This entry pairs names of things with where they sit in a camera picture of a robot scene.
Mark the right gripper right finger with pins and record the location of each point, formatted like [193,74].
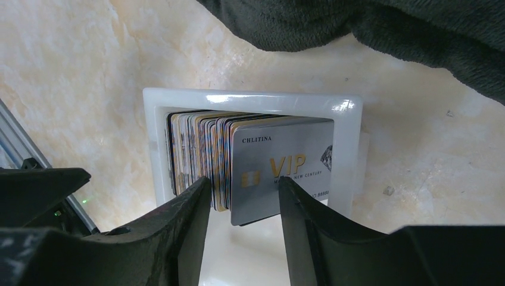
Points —
[322,246]

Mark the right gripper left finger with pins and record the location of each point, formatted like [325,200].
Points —
[163,247]

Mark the white plastic card box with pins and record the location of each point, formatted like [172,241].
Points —
[254,254]

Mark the silver VIP credit card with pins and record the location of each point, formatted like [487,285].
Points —
[298,149]

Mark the white cards stack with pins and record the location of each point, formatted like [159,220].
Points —
[199,144]

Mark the black floral pillow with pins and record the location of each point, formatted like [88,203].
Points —
[463,37]

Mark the aluminium frame rail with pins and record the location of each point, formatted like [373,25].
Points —
[33,194]

